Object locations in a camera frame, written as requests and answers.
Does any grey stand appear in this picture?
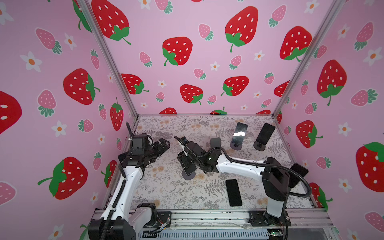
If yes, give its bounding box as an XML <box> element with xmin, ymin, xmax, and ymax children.
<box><xmin>182</xmin><ymin>171</ymin><xmax>196</xmax><ymax>181</ymax></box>
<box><xmin>230</xmin><ymin>142</ymin><xmax>243</xmax><ymax>151</ymax></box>

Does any dark stand far right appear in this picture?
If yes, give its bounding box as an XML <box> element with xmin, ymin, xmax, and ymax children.
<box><xmin>253</xmin><ymin>141</ymin><xmax>266</xmax><ymax>152</ymax></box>

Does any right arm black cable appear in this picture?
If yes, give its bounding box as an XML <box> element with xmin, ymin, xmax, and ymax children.
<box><xmin>173</xmin><ymin>135</ymin><xmax>313</xmax><ymax>198</ymax></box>

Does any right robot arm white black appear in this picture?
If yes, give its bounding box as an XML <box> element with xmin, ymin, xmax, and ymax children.
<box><xmin>175</xmin><ymin>137</ymin><xmax>312</xmax><ymax>218</ymax></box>

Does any white vent grille strip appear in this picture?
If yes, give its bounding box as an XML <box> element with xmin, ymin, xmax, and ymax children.
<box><xmin>138</xmin><ymin>230</ymin><xmax>270</xmax><ymax>240</ymax></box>

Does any aluminium front rail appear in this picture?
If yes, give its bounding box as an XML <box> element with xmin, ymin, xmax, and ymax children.
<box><xmin>88</xmin><ymin>208</ymin><xmax>334</xmax><ymax>231</ymax></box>

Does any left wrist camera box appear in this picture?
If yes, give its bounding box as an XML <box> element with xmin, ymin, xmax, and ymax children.
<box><xmin>132</xmin><ymin>134</ymin><xmax>152</xmax><ymax>150</ymax></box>

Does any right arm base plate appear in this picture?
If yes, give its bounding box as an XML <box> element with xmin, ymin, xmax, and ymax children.
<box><xmin>248</xmin><ymin>211</ymin><xmax>292</xmax><ymax>227</ymax></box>

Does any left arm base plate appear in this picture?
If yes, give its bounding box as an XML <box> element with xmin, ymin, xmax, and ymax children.
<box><xmin>143</xmin><ymin>211</ymin><xmax>172</xmax><ymax>229</ymax></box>

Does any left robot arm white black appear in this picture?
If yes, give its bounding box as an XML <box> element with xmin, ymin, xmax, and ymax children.
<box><xmin>87</xmin><ymin>135</ymin><xmax>171</xmax><ymax>240</ymax></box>

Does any grey stand under reflective phone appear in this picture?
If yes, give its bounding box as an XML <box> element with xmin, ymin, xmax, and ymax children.
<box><xmin>230</xmin><ymin>142</ymin><xmax>243</xmax><ymax>151</ymax></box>

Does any black phone wood stand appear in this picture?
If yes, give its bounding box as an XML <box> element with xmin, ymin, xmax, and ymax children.
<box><xmin>226</xmin><ymin>179</ymin><xmax>243</xmax><ymax>207</ymax></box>

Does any reflective phone blue edge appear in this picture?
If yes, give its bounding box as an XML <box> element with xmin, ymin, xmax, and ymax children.
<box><xmin>232</xmin><ymin>122</ymin><xmax>248</xmax><ymax>145</ymax></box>

